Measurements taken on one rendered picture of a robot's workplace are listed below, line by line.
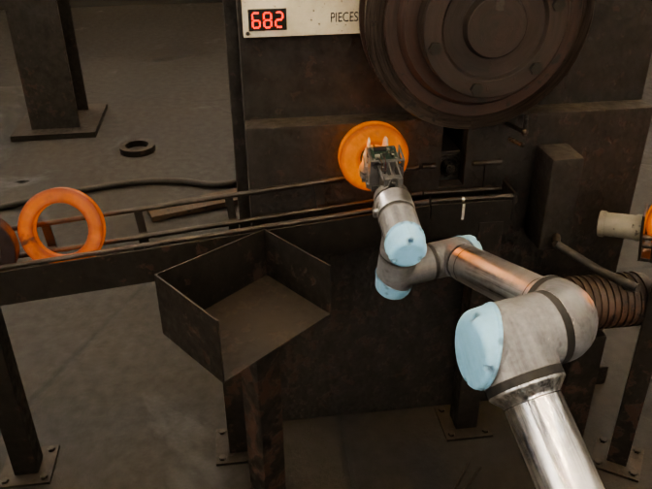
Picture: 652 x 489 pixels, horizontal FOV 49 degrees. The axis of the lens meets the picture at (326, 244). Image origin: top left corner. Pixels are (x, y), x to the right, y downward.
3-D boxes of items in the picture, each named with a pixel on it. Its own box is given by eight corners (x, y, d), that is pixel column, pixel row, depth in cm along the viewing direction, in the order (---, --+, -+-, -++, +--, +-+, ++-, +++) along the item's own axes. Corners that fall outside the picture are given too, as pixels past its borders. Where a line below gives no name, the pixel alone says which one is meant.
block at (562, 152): (521, 231, 179) (534, 142, 168) (551, 229, 180) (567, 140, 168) (537, 252, 170) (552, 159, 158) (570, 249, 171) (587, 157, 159)
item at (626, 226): (600, 229, 164) (602, 206, 162) (642, 234, 160) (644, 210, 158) (596, 241, 160) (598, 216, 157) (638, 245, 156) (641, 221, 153)
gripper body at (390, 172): (400, 142, 147) (413, 179, 138) (397, 175, 153) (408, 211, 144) (364, 145, 146) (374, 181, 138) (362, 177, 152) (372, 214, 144)
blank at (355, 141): (334, 125, 156) (336, 129, 153) (404, 115, 157) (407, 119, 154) (341, 190, 163) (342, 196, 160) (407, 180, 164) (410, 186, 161)
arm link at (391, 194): (413, 226, 141) (373, 230, 141) (408, 211, 145) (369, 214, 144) (417, 198, 136) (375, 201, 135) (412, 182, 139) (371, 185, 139)
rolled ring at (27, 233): (79, 285, 159) (82, 282, 162) (117, 213, 157) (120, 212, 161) (1, 245, 156) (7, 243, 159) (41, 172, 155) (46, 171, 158)
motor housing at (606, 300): (522, 432, 196) (551, 267, 169) (598, 424, 198) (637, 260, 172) (540, 469, 185) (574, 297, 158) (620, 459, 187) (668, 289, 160)
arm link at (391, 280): (432, 294, 145) (441, 256, 137) (382, 307, 142) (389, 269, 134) (415, 268, 150) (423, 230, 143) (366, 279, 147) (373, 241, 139)
